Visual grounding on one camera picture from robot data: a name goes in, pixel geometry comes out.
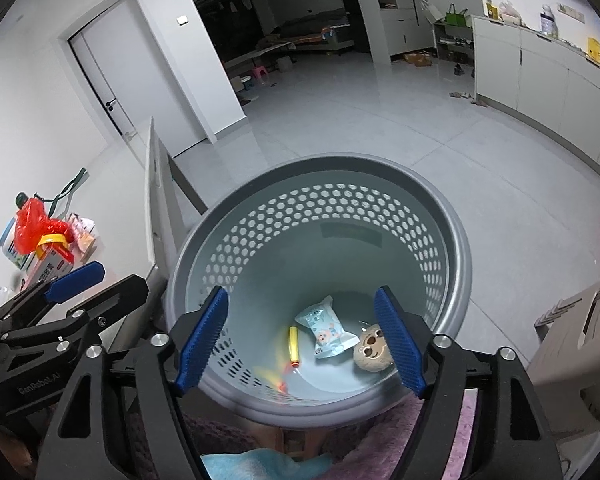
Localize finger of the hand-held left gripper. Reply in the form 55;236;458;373
2;274;150;357
0;261;106;333

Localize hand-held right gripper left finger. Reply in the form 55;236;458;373
40;285;230;480

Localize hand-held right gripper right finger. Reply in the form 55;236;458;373
373;285;563;480

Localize beige sloth plush toy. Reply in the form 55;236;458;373
352;324;396;373

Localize red toothpaste box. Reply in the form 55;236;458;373
22;252;76;291

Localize pink snack packet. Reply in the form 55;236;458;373
65;214;98;261

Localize yellow plastic ring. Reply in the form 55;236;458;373
34;231;71;256

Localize red plastic bag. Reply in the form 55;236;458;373
12;199;73;256

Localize blue face mask packet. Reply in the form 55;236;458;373
294;296;361;360

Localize yellow foam dart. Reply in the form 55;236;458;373
287;326;302;367

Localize grey perforated plastic basket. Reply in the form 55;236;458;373
166;152;473;428

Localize milk powder can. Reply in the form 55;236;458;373
0;215;36;271

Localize fuzzy purple pants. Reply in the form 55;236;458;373
125;387;481;480

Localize light blue cloth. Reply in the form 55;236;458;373
200;447;331;480

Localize beige plastic stool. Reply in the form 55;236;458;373
527;275;600;433

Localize white door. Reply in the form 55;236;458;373
57;0;218;161

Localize white low table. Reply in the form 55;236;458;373
224;40;301;68

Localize white sideboard cabinet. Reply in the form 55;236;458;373
471;14;600;161

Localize shoe rack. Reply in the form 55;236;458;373
434;19;476;63

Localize dark sofa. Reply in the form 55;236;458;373
257;7;356;56

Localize green handbag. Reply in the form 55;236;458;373
445;4;473;28

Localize white paper bag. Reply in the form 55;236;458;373
420;0;446;23

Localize tall white shelf cabinet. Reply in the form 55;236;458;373
365;0;433;58

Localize pale pink bag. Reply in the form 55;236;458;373
497;1;526;26

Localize green bottle strap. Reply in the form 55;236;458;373
45;167;88;216

